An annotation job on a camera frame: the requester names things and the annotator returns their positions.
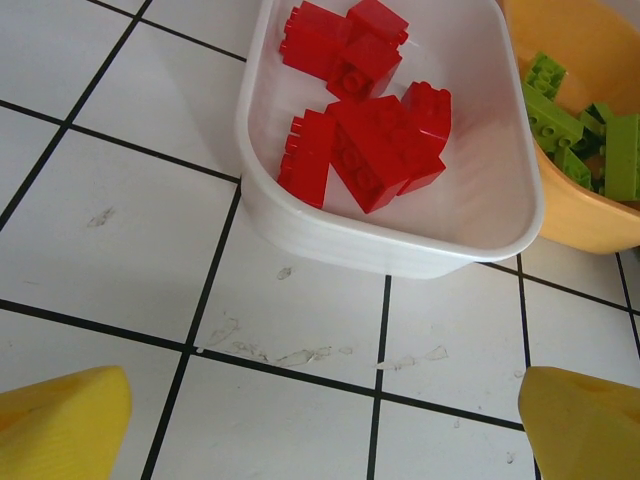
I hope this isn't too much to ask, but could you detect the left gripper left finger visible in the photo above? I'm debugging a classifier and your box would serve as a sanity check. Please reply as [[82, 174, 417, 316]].
[[0, 365, 134, 480]]

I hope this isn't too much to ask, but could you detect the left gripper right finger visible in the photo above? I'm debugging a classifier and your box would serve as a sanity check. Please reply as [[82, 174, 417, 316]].
[[518, 366, 640, 480]]

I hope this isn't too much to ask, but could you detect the white plastic container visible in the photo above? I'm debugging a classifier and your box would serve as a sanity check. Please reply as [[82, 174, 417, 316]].
[[234, 0, 546, 280]]

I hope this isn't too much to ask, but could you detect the small green lego brick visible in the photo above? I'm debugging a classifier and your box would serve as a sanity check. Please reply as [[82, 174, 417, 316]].
[[547, 147, 594, 191]]

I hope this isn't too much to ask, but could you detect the small red lego brick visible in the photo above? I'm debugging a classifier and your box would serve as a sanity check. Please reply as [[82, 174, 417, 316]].
[[399, 81, 453, 154], [394, 155, 447, 197], [346, 0, 410, 49], [325, 33, 404, 104]]

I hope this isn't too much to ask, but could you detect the long red lego brick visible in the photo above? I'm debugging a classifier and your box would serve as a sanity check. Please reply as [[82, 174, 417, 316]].
[[277, 108, 337, 209], [278, 0, 354, 81], [325, 94, 439, 215]]

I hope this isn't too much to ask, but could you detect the orange plastic container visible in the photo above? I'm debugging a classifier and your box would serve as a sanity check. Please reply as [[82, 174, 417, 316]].
[[499, 0, 640, 256]]

